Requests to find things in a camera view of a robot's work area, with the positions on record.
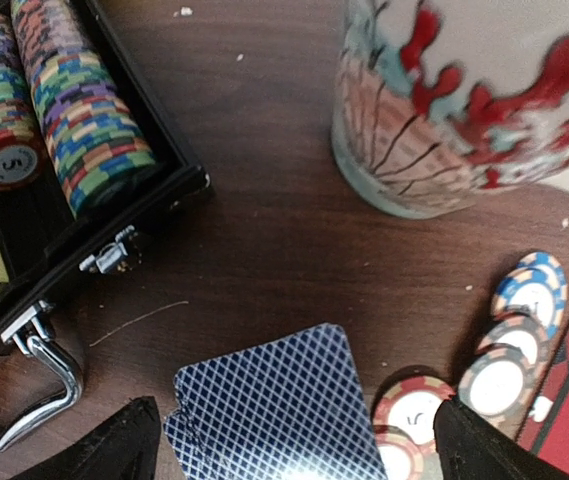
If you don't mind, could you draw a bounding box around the loose chip middle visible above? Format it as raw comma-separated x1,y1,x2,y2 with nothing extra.
372,375,455,450

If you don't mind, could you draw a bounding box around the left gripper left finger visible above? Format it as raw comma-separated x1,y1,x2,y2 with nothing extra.
16,396,161,480

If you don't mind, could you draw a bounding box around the white floral ceramic mug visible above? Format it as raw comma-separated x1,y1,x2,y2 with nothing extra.
331,1,569,219

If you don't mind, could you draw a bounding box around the loose chip front left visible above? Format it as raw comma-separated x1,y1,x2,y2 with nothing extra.
375,429,433,480

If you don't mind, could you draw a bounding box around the blue playing card deck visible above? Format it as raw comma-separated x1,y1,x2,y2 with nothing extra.
163,323,386,479

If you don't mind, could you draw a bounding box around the stack of poker chips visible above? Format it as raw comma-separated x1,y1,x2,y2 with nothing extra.
458,251,568,426

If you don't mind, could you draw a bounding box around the right poker chip row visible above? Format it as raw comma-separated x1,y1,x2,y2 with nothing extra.
10,1,160,216

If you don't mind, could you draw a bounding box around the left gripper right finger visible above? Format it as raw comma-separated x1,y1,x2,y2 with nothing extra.
434,397,569,480

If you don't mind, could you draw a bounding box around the black poker chip case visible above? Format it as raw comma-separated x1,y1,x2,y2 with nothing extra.
0,1,210,452

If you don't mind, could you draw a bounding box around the loose chip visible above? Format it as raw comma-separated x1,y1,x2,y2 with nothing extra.
375,429,433,480
372,375,455,450

